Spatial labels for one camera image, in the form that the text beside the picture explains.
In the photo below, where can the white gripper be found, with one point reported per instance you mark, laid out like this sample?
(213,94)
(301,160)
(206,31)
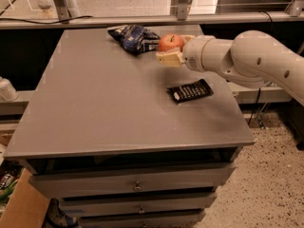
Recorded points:
(194,55)

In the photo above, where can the red apple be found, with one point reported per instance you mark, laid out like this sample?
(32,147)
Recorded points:
(170,41)

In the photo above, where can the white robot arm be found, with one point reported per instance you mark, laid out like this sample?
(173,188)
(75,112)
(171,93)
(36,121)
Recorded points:
(253,59)

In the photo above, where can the blue chip bag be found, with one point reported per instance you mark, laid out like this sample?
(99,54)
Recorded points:
(135,39)

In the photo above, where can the black snack bar wrapper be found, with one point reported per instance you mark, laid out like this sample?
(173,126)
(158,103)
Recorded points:
(188,92)

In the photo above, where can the grey drawer cabinet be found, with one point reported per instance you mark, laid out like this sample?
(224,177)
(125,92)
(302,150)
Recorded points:
(98,108)

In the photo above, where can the top grey drawer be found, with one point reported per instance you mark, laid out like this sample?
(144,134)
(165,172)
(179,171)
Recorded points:
(127,181)

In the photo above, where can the grey drawer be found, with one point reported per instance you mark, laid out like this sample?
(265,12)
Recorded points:
(151,220)
(138,205)
(127,181)

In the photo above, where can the middle grey drawer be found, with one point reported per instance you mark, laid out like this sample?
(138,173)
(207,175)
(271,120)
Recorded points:
(138,205)

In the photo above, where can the bottom grey drawer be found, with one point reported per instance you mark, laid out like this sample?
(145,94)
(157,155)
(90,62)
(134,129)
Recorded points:
(151,220)

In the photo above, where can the white cylinder object left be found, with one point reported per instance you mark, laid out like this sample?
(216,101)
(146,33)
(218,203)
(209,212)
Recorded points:
(7,91)

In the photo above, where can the snack packages on floor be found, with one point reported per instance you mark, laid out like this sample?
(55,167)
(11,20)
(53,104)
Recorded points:
(7,184)

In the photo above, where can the cardboard box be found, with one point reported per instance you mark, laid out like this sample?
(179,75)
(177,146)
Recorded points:
(26,207)

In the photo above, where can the grey metal rail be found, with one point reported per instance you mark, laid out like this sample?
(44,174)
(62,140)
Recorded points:
(87,21)

